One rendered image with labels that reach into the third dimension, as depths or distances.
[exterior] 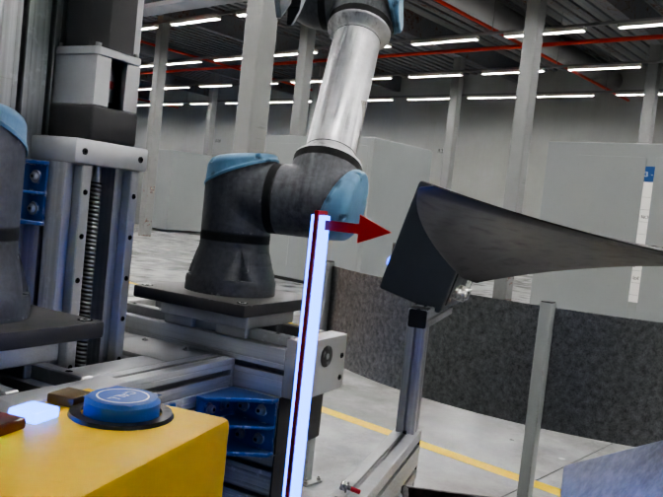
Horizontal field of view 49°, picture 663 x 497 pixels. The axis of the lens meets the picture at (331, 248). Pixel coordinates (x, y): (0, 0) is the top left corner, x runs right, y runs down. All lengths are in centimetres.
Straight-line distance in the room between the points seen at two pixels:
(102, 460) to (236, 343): 81
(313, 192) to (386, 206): 958
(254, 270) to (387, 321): 165
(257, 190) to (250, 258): 11
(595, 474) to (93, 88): 78
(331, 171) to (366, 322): 178
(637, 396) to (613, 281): 455
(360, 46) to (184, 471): 101
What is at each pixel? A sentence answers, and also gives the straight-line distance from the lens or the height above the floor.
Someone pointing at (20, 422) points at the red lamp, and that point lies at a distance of 39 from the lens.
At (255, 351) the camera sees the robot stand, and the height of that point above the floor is 96.
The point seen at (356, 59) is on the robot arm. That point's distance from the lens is 128.
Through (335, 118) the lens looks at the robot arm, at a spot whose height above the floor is 134.
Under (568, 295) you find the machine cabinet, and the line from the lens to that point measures 717.
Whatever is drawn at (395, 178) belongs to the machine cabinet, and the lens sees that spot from 1083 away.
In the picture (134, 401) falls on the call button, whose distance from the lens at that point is 41.
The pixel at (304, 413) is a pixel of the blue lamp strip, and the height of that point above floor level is 102.
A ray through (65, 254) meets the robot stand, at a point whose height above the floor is 109.
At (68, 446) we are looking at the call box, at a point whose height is 107.
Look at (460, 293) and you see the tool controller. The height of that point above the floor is 108.
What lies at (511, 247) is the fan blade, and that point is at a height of 118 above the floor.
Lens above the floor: 120
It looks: 3 degrees down
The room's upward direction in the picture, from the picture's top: 6 degrees clockwise
